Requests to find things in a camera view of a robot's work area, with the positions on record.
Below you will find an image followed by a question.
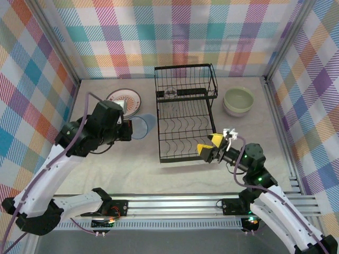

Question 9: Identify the blue plastic cup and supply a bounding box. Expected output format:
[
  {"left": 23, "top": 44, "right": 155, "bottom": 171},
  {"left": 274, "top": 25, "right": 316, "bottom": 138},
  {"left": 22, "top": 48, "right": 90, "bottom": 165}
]
[{"left": 131, "top": 113, "right": 157, "bottom": 140}]

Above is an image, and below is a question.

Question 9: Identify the butterfly pattern plate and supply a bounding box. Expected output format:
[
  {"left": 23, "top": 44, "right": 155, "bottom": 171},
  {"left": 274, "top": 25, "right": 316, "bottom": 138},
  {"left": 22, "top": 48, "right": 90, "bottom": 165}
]
[{"left": 105, "top": 88, "right": 143, "bottom": 120}]

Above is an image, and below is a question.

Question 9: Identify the purple ceramic bowl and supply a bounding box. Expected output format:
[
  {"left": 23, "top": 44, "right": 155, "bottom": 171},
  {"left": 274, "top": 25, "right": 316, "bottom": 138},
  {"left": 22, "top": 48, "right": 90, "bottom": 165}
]
[{"left": 222, "top": 100, "right": 252, "bottom": 117}]

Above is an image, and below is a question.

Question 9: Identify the green ceramic bowl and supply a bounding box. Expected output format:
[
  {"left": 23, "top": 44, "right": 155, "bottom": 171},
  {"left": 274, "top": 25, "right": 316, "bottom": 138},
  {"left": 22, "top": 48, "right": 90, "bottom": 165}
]
[{"left": 223, "top": 87, "right": 255, "bottom": 113}]

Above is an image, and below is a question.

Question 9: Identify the black wire dish rack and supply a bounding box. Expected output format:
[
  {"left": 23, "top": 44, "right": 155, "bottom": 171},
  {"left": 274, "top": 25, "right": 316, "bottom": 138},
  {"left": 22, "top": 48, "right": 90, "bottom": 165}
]
[{"left": 154, "top": 62, "right": 218, "bottom": 164}]

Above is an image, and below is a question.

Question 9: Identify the controller board with lights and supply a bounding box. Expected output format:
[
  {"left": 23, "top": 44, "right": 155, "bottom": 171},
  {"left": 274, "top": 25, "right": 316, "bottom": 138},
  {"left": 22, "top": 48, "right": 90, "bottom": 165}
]
[
  {"left": 91, "top": 217, "right": 117, "bottom": 230},
  {"left": 240, "top": 215, "right": 263, "bottom": 233}
]

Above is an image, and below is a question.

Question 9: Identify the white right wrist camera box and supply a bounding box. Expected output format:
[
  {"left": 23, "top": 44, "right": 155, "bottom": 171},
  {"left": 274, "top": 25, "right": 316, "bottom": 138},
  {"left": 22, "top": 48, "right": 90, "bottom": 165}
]
[{"left": 223, "top": 128, "right": 237, "bottom": 149}]

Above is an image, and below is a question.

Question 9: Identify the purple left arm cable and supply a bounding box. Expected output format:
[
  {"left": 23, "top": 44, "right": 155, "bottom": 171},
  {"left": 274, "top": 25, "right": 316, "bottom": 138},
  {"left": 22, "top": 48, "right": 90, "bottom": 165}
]
[{"left": 0, "top": 91, "right": 106, "bottom": 254}]

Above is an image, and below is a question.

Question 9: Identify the aluminium side rail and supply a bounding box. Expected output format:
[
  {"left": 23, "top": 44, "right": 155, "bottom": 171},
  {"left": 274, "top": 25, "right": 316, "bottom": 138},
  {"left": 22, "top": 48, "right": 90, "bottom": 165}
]
[
  {"left": 47, "top": 80, "right": 82, "bottom": 198},
  {"left": 260, "top": 76, "right": 304, "bottom": 193}
]

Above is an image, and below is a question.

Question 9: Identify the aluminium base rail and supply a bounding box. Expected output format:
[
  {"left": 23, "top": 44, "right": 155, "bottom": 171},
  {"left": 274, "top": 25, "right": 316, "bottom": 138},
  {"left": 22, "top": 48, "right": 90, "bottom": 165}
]
[{"left": 28, "top": 177, "right": 323, "bottom": 220}]

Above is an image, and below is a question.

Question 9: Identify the slotted grey cable duct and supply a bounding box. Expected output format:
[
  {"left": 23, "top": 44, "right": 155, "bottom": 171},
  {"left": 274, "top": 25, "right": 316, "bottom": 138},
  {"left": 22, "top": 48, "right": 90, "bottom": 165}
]
[{"left": 57, "top": 220, "right": 244, "bottom": 231}]

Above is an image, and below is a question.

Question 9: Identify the aluminium frame post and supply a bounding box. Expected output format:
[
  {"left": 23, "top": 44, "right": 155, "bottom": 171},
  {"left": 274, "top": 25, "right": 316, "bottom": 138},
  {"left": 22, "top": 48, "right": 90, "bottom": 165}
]
[
  {"left": 263, "top": 0, "right": 315, "bottom": 83},
  {"left": 31, "top": 0, "right": 82, "bottom": 87}
]

